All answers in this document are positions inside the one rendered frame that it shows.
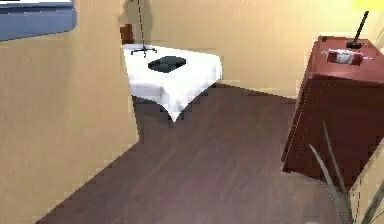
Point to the black closed laptop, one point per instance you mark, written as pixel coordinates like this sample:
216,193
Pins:
166,63

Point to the white bed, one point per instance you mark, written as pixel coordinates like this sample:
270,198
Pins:
173,83

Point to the black thin floor lamp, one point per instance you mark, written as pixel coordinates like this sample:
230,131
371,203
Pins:
143,50

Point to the brown wooden nightstand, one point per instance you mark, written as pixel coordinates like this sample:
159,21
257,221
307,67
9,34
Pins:
126,34

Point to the dark red wooden dresser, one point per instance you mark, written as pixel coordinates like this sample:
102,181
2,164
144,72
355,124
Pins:
336,113

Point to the small black object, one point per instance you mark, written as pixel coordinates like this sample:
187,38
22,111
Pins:
324,38

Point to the red and white box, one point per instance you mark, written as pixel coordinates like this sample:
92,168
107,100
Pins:
345,57

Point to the green house plant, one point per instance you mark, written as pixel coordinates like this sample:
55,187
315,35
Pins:
336,190

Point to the black desk lamp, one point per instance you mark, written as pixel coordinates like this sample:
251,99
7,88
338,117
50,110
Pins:
357,36

